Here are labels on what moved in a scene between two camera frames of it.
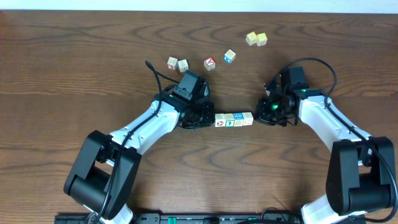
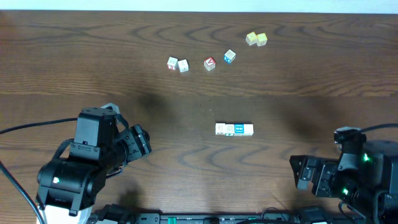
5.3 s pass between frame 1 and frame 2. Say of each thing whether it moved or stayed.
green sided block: moved
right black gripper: moved
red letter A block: stayed
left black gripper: moved
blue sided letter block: stayed
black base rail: stayed
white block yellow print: moved
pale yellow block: stayed
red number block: stayed
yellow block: stayed
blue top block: moved
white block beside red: stayed
